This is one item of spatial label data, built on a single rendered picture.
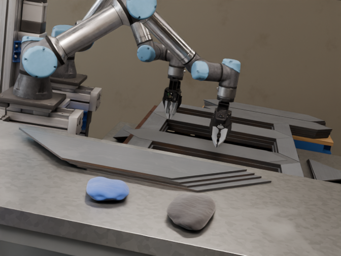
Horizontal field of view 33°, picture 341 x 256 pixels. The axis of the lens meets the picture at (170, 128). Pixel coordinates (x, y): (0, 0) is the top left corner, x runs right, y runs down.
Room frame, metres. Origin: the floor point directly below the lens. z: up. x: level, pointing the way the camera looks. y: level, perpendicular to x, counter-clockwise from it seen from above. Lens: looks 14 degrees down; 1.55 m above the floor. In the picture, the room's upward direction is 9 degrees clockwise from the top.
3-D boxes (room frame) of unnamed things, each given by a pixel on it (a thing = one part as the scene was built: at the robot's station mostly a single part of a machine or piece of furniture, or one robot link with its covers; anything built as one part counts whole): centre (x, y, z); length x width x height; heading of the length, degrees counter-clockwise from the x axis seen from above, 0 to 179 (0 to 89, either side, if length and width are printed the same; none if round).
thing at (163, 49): (2.66, 0.12, 1.22); 0.11 x 0.11 x 0.08; 72
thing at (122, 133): (3.06, 0.21, 0.70); 0.39 x 0.12 x 0.04; 174
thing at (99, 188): (1.25, 0.12, 1.06); 0.12 x 0.10 x 0.03; 9
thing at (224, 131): (2.30, -0.22, 0.96); 0.06 x 0.03 x 0.09; 174
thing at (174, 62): (2.65, 0.02, 1.22); 0.09 x 0.08 x 0.11; 72
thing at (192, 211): (1.21, -0.08, 1.06); 0.20 x 0.10 x 0.03; 167
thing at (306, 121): (3.45, -0.57, 0.82); 0.80 x 0.40 x 0.06; 84
